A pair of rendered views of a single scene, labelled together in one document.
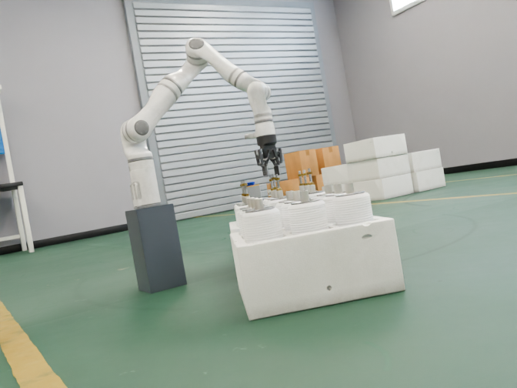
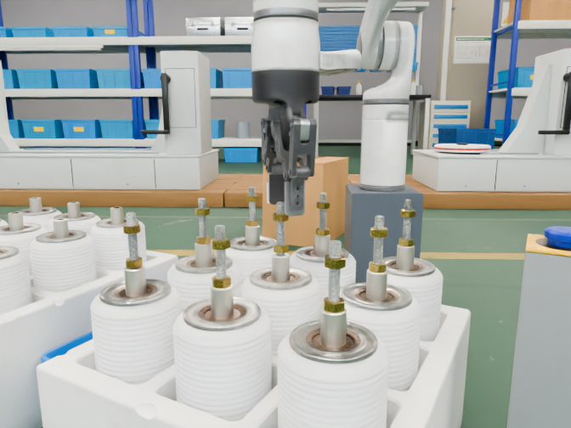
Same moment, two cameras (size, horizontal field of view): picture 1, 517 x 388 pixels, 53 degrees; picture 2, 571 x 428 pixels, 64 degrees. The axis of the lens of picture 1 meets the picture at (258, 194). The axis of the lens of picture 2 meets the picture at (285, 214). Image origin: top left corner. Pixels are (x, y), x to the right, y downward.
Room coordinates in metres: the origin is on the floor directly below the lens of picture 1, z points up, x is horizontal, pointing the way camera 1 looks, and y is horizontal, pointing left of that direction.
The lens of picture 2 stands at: (2.27, -0.51, 0.44)
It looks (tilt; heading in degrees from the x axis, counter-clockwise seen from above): 11 degrees down; 123
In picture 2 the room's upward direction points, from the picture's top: straight up
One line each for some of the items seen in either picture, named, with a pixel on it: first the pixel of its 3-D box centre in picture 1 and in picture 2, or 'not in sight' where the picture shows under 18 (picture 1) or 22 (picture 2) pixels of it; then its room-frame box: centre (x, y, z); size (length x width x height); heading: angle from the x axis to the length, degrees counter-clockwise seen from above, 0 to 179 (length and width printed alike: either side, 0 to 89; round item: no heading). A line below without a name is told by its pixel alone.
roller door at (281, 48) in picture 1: (244, 102); not in sight; (7.85, -0.02, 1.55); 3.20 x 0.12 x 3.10; 121
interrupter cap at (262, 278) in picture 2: not in sight; (280, 278); (1.98, -0.07, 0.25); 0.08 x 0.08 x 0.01
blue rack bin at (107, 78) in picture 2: not in sight; (121, 81); (-2.20, 3.01, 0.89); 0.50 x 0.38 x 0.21; 122
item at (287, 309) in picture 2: not in sight; (280, 347); (1.98, -0.07, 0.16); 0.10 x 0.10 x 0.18
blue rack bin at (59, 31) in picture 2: not in sight; (80, 36); (-2.57, 2.78, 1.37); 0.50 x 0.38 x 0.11; 122
